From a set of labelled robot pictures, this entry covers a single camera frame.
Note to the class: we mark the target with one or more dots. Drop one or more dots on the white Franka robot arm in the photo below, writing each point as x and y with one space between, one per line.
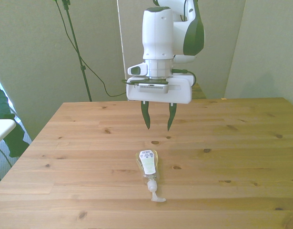
158 35

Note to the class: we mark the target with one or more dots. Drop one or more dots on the clear sanitizer pump bottle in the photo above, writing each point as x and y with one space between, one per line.
148 164

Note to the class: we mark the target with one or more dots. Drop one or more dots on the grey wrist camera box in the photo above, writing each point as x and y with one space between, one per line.
153 88

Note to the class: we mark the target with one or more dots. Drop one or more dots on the wooden robot mount table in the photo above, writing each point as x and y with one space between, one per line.
198 93

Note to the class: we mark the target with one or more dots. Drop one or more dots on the white side table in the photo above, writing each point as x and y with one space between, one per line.
3 127

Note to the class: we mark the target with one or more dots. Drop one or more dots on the dark camera stand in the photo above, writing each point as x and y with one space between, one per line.
83 69

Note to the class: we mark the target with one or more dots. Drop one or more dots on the green plant leaves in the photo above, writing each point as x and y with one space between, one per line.
15 140

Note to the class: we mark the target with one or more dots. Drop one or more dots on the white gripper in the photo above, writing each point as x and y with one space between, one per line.
179 94

